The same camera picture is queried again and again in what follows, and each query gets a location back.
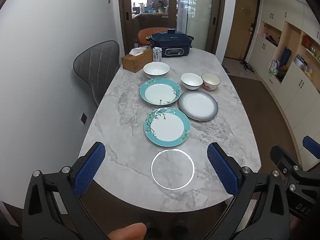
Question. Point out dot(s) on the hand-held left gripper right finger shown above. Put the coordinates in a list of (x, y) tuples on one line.
[(221, 172)]

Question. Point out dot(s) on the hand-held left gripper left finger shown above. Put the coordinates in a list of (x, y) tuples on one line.
[(90, 170)]

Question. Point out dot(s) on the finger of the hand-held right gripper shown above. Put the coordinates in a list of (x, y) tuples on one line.
[(311, 146), (281, 157)]

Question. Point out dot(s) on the teal blossom plate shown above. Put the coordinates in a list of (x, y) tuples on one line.
[(166, 127), (160, 92)]

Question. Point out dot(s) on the grey rimmed plate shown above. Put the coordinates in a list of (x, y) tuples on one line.
[(197, 105)]

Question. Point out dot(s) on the pink patterned bowl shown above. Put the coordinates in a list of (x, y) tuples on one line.
[(210, 80)]

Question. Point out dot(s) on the small white bowl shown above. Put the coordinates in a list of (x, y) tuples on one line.
[(191, 80)]

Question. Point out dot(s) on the large white bowl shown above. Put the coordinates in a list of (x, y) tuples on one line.
[(156, 68)]

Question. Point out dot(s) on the person's left hand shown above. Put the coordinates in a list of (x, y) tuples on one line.
[(127, 231)]

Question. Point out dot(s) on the white shopping bag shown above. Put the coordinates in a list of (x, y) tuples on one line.
[(274, 66)]

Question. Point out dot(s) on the blue bag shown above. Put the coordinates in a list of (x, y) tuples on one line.
[(285, 57)]

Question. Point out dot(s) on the dark sneaker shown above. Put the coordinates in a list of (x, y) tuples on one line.
[(243, 62), (248, 68)]

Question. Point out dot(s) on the blue sneaker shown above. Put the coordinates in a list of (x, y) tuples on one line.
[(225, 70)]

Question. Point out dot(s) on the red box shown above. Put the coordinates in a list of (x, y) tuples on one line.
[(305, 41)]

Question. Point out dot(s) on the grey quilted chair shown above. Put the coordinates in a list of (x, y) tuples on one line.
[(97, 62)]

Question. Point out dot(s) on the wooden tissue box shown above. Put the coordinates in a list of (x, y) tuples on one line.
[(135, 62)]

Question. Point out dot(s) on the small white drink carton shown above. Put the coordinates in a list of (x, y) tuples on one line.
[(157, 55)]

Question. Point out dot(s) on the dark blue electric cooker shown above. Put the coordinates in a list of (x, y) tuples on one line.
[(172, 45)]

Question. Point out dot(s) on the brown wooden entrance door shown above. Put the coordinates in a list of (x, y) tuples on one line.
[(241, 22)]

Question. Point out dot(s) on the orange chair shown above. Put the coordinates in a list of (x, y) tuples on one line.
[(147, 33)]

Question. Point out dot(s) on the glass sliding door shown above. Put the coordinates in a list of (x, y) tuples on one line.
[(197, 17)]

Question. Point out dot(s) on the kitchen counter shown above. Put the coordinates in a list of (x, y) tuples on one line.
[(150, 20)]

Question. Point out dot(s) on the white wall cabinet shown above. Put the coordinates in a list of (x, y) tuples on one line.
[(295, 97)]

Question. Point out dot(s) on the wall socket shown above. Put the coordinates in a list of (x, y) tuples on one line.
[(83, 118)]

